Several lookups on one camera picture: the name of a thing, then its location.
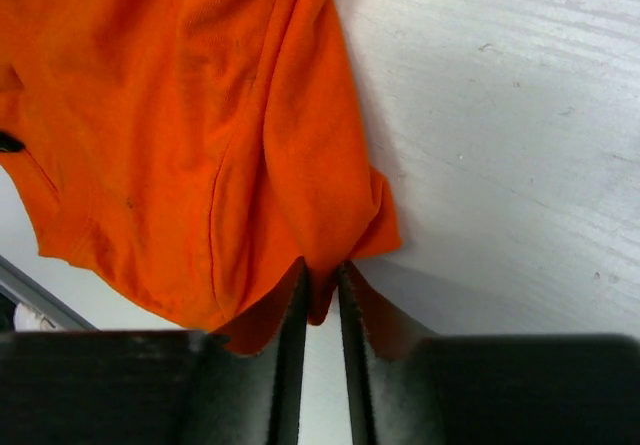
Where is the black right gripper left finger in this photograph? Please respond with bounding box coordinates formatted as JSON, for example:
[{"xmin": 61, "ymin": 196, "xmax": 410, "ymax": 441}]
[{"xmin": 179, "ymin": 259, "xmax": 308, "ymax": 444}]

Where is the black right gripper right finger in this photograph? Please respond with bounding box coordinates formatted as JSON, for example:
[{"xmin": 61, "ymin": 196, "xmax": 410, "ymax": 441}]
[{"xmin": 337, "ymin": 262, "xmax": 445, "ymax": 444}]

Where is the orange t shirt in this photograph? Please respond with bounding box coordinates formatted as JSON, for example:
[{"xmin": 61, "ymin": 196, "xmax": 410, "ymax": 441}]
[{"xmin": 1, "ymin": 0, "xmax": 401, "ymax": 352}]

